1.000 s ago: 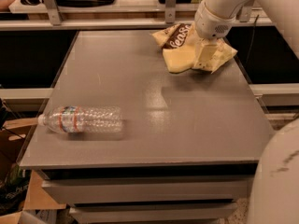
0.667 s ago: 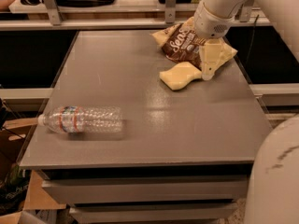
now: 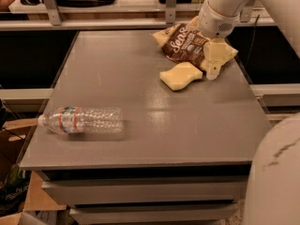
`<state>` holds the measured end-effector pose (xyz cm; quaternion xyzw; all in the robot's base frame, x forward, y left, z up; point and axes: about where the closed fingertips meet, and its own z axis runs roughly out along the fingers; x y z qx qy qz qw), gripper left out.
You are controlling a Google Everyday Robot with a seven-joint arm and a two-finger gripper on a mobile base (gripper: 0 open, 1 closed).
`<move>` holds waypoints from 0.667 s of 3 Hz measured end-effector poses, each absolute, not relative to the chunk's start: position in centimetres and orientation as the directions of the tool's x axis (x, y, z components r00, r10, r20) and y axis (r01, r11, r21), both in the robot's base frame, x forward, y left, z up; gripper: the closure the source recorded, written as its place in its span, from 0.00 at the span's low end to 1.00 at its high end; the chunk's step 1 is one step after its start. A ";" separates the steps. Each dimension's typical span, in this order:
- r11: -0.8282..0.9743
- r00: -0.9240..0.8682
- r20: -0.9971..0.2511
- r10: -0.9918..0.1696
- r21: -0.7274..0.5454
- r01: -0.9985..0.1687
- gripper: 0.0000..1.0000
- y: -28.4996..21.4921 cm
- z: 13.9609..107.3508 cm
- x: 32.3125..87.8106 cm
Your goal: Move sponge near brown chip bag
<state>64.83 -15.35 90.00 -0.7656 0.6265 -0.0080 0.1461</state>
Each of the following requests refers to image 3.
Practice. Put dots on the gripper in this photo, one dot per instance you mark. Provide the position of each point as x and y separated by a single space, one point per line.
213 22

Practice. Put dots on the yellow wavy sponge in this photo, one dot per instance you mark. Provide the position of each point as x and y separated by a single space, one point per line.
180 76

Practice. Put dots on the brown chip bag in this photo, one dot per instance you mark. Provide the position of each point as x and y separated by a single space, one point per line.
181 45

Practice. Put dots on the grey drawer cabinet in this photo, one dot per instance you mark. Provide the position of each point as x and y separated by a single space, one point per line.
183 157

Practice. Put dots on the clear plastic water bottle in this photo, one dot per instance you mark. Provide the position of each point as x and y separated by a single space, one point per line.
77 120

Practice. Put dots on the brown cardboard box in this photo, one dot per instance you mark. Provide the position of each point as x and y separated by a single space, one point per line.
23 202

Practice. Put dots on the metal shelf rail frame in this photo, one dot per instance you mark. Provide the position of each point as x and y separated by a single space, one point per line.
122 14

